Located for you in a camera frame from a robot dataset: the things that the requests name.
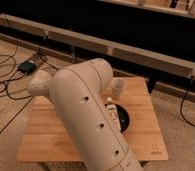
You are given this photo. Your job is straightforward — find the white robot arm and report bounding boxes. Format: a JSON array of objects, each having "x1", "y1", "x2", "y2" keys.
[{"x1": 28, "y1": 58, "x2": 143, "y2": 171}]

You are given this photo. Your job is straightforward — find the translucent plastic cup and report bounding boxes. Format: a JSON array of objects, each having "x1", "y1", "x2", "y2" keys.
[{"x1": 111, "y1": 78, "x2": 127, "y2": 99}]

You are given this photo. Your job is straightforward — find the black cable right side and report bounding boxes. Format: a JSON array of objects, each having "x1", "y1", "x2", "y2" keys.
[{"x1": 179, "y1": 75, "x2": 195, "y2": 165}]

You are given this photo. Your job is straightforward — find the black power adapter box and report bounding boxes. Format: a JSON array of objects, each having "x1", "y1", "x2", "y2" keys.
[{"x1": 18, "y1": 61, "x2": 36, "y2": 74}]

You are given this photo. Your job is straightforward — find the black bowl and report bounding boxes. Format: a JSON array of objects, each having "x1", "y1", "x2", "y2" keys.
[{"x1": 112, "y1": 104, "x2": 130, "y2": 132}]

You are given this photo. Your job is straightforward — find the wooden shelf rail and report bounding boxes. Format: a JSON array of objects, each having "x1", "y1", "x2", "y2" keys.
[{"x1": 0, "y1": 14, "x2": 195, "y2": 77}]

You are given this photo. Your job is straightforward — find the black cable on floor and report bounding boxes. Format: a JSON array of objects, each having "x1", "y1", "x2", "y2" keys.
[{"x1": 0, "y1": 39, "x2": 69, "y2": 144}]

